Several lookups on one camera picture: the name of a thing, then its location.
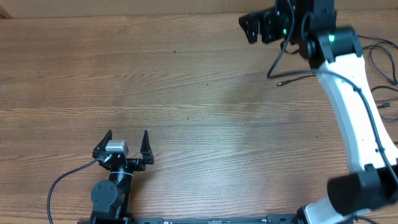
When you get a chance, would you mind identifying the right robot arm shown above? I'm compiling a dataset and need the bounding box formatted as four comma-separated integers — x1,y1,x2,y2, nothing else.
239,1,397,223

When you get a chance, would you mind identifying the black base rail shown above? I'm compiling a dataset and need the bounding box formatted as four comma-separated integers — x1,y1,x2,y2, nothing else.
133,214,297,224

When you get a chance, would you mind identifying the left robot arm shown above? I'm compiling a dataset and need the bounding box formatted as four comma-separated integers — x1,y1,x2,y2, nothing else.
88,130,154,224

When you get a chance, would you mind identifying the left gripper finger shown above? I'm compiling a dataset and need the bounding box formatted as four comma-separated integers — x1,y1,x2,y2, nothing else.
92,129,113,156
140,130,154,164

